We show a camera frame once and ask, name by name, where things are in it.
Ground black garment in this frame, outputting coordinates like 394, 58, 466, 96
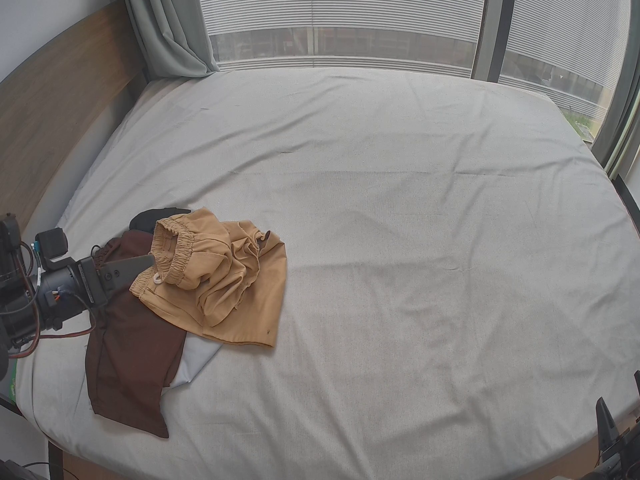
129, 207, 192, 234

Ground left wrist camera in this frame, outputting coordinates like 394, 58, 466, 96
34, 228, 69, 274

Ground white garment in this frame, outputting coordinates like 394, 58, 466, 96
167, 330, 223, 389

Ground grey-green curtain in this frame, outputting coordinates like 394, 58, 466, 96
119, 0, 221, 78

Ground window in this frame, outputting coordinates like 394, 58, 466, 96
192, 0, 640, 179

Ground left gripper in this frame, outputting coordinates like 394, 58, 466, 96
39, 255, 113, 331

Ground bed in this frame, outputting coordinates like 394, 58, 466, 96
0, 0, 640, 480

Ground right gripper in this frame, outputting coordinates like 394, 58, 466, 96
595, 369, 640, 480

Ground black cable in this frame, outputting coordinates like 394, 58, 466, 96
15, 463, 65, 480

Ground tan shorts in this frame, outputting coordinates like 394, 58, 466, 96
129, 207, 289, 348

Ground brown garment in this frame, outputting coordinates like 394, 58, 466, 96
84, 230, 187, 440

